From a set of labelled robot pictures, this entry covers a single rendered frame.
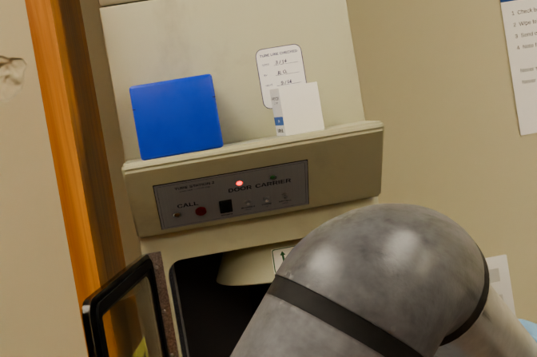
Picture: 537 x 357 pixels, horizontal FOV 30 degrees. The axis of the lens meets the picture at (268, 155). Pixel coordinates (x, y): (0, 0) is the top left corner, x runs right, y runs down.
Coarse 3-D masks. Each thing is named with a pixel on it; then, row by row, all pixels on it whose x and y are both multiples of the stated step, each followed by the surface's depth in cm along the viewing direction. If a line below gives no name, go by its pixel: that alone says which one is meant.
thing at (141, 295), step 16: (144, 288) 123; (128, 304) 114; (144, 304) 122; (112, 320) 106; (128, 320) 113; (144, 320) 120; (112, 336) 106; (128, 336) 112; (144, 336) 119; (112, 352) 105; (128, 352) 111; (144, 352) 118; (160, 352) 126
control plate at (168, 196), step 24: (264, 168) 122; (288, 168) 123; (168, 192) 122; (192, 192) 123; (216, 192) 124; (240, 192) 125; (264, 192) 126; (288, 192) 127; (168, 216) 126; (192, 216) 127; (216, 216) 128
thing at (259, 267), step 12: (288, 240) 136; (228, 252) 139; (240, 252) 137; (252, 252) 136; (264, 252) 135; (276, 252) 135; (288, 252) 135; (228, 264) 138; (240, 264) 136; (252, 264) 135; (264, 264) 135; (276, 264) 134; (228, 276) 138; (240, 276) 136; (252, 276) 135; (264, 276) 134
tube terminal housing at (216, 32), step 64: (192, 0) 130; (256, 0) 131; (320, 0) 132; (128, 64) 130; (192, 64) 130; (256, 64) 131; (320, 64) 132; (128, 128) 130; (256, 128) 131; (192, 256) 131
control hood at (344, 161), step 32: (352, 128) 121; (160, 160) 119; (192, 160) 119; (224, 160) 120; (256, 160) 121; (288, 160) 122; (320, 160) 123; (352, 160) 125; (128, 192) 122; (320, 192) 128; (352, 192) 129; (160, 224) 127; (192, 224) 128
